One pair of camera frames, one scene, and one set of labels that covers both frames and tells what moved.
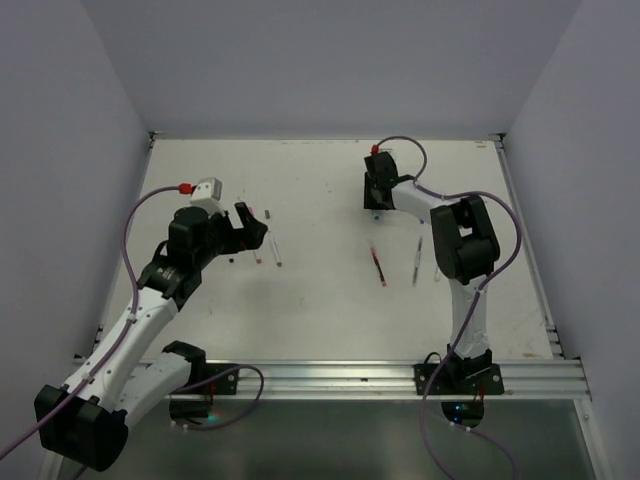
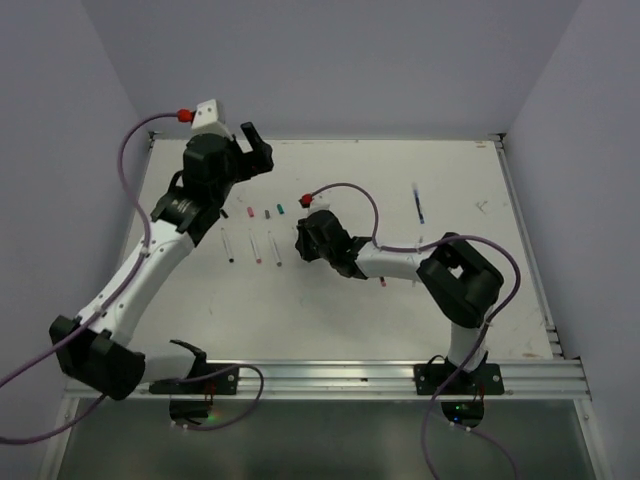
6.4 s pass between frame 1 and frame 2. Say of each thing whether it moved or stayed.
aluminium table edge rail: stayed
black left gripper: moved
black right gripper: moved
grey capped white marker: stayed
